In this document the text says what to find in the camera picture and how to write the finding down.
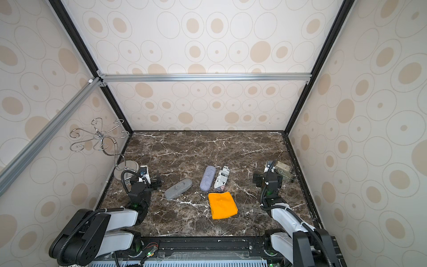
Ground diagonal aluminium frame bar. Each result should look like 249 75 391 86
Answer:
1 77 101 195

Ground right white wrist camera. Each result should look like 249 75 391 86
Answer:
264 161 276 172

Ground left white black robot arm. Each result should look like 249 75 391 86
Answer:
48 167 162 267

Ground green clear box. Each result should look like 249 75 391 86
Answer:
275 161 295 182

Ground grey eyeglass case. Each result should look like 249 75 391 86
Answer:
164 179 192 200

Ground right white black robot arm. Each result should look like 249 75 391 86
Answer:
253 161 342 267

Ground horizontal aluminium frame bar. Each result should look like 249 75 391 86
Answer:
97 72 311 84

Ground orange cleaning cloth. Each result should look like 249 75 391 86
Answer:
208 192 238 220

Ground chrome hook stand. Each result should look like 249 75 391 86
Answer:
69 117 138 175

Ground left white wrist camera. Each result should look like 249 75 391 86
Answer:
137 165 151 185

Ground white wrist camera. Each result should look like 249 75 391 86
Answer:
137 165 151 185
264 161 276 172

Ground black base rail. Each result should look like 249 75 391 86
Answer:
86 235 344 267

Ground lavender eyeglass case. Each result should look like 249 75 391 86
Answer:
200 166 216 192

